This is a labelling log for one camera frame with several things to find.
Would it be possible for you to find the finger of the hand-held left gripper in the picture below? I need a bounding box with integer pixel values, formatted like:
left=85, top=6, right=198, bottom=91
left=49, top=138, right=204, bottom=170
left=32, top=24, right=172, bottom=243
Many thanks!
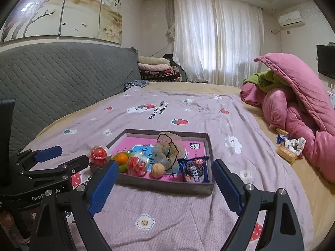
left=16, top=146, right=63, bottom=173
left=19, top=155, right=90, bottom=178

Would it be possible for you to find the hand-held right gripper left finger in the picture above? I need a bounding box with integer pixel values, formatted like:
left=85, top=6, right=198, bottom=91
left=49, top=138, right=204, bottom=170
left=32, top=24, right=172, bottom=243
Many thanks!
left=29, top=159, right=119, bottom=251

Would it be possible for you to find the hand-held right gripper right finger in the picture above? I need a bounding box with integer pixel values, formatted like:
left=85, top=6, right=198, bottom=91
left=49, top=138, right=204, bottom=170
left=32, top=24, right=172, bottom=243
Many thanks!
left=211, top=159, right=305, bottom=251

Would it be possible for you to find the red white toy egg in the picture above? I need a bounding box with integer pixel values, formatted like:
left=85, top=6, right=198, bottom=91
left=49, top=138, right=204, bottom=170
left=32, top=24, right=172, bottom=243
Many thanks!
left=88, top=146, right=109, bottom=166

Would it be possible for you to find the green fuzzy hair ring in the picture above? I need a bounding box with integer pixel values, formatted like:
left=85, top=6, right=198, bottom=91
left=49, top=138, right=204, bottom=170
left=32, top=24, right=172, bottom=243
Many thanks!
left=111, top=155, right=131, bottom=173

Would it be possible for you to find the mandarin orange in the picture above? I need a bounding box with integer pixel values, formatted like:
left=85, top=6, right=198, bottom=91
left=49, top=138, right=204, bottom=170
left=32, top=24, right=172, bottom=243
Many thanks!
left=114, top=152, right=129, bottom=166

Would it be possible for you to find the blue cookie packet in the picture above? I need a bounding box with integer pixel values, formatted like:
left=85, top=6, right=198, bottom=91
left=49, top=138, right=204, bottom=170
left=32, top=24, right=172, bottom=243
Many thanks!
left=177, top=156, right=210, bottom=183

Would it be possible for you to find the red snack bag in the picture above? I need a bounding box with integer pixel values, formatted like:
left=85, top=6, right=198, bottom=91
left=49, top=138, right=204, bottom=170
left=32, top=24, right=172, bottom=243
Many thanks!
left=127, top=155, right=150, bottom=177

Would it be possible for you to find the walnut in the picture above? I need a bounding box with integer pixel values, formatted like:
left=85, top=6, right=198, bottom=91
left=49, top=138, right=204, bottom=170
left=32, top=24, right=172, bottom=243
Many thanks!
left=150, top=163, right=165, bottom=179

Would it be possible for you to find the grey shallow cardboard box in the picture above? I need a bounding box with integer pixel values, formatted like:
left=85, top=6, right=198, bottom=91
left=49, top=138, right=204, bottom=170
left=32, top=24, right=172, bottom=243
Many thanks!
left=90, top=129, right=215, bottom=196

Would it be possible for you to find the beige mesh bath pouf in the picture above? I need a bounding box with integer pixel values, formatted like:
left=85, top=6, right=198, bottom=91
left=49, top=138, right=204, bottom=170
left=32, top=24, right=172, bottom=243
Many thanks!
left=152, top=131, right=187, bottom=174

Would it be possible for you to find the blue booklet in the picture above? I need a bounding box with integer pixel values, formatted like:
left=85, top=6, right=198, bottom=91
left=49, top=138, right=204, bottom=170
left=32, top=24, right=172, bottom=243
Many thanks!
left=128, top=144, right=157, bottom=168

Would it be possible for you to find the strawberry printed lilac blanket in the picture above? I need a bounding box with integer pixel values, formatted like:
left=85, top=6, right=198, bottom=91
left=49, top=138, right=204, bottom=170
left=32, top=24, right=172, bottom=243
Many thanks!
left=19, top=87, right=314, bottom=251

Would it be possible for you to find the grey pillow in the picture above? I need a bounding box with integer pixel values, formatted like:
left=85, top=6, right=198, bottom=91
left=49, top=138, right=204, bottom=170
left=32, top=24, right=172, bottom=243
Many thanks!
left=0, top=44, right=143, bottom=152

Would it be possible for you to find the blue patterned cloth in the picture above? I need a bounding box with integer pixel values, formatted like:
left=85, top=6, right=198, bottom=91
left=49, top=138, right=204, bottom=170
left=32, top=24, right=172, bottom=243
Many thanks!
left=124, top=80, right=149, bottom=91

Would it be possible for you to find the green blanket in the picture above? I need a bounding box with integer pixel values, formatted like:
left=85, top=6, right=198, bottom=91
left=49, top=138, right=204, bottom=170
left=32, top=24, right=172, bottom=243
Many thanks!
left=243, top=69, right=288, bottom=93

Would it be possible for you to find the folded blankets stack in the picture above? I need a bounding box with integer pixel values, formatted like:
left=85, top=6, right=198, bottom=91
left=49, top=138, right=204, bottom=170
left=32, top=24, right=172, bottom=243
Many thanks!
left=140, top=67, right=182, bottom=83

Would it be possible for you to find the pink quilt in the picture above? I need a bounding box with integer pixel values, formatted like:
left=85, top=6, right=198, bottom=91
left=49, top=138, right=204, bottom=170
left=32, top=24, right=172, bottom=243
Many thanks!
left=240, top=53, right=335, bottom=183

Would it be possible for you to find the pink folded blanket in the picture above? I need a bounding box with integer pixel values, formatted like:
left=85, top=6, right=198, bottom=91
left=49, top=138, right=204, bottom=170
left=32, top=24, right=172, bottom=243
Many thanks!
left=138, top=63, right=173, bottom=72

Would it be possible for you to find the cream folded blanket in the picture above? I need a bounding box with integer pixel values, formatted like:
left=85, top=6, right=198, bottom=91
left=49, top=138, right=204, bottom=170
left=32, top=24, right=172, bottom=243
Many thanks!
left=138, top=56, right=170, bottom=66

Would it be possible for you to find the dark clothing pile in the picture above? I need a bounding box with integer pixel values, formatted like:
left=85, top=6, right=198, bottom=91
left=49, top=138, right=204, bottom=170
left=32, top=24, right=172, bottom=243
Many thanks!
left=162, top=54, right=187, bottom=82

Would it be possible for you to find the white sheer curtain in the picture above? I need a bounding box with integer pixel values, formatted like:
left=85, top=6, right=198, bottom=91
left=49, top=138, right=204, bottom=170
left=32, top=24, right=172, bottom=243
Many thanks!
left=170, top=0, right=265, bottom=88

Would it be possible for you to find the black television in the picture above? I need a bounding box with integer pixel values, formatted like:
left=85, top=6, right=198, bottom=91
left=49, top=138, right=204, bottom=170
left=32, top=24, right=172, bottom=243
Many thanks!
left=316, top=44, right=335, bottom=80

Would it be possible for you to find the white air conditioner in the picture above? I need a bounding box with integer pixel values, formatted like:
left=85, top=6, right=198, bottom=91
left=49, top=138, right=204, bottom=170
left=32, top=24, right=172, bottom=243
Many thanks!
left=277, top=10, right=306, bottom=27

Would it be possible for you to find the floral wall painting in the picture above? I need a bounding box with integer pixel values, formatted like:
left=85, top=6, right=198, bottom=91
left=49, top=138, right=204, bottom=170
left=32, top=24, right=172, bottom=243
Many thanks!
left=0, top=0, right=123, bottom=46

